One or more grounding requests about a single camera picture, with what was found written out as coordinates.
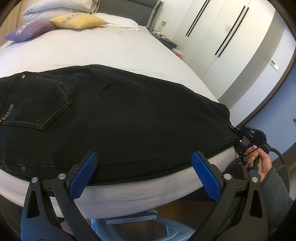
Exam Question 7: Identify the black denim pants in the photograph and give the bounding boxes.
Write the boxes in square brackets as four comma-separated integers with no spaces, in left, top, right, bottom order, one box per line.
[1,65,240,185]

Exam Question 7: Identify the person right forearm grey sleeve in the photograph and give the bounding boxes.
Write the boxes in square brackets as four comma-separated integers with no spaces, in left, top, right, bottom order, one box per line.
[261,167,294,237]

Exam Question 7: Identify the person right hand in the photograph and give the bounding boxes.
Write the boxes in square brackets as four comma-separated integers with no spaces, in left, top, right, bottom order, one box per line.
[242,146,273,183]

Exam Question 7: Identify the grey plastic storage box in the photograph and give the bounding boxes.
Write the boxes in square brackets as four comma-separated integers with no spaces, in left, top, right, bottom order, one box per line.
[91,209,195,240]

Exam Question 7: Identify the white red bucket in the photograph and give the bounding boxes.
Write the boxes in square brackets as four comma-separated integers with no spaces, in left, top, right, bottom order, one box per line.
[171,48,183,59]

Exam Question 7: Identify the dark grey nightstand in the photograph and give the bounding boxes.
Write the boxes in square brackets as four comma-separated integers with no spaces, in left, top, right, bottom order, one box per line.
[151,31,177,50]

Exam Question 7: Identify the white mattress bed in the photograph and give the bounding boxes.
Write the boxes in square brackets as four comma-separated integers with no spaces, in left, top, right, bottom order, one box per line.
[1,27,215,218]

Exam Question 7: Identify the dark grey headboard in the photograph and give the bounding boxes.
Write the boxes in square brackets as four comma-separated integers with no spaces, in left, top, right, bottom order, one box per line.
[97,0,164,29]

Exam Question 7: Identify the white pillow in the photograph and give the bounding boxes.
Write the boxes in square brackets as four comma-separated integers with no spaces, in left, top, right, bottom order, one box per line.
[93,13,138,31]

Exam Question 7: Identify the purple patterned cushion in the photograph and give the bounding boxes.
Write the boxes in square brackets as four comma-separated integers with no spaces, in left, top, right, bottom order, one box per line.
[4,20,57,42]

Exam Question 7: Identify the yellow patterned cushion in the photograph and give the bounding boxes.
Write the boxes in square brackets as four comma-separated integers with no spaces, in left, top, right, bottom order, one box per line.
[49,13,108,30]

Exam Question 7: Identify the beige curtain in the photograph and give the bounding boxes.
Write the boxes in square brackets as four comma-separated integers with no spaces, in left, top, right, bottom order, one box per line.
[0,1,23,46]

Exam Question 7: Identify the folded white grey duvet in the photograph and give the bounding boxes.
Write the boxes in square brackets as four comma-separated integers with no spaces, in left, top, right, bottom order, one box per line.
[22,0,100,22]

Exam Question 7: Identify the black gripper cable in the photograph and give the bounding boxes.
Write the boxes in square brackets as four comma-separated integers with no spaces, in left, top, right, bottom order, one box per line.
[223,148,291,193]

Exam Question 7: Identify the white wardrobe with black handles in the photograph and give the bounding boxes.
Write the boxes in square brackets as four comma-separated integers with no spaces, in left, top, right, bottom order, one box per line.
[173,1,280,99]

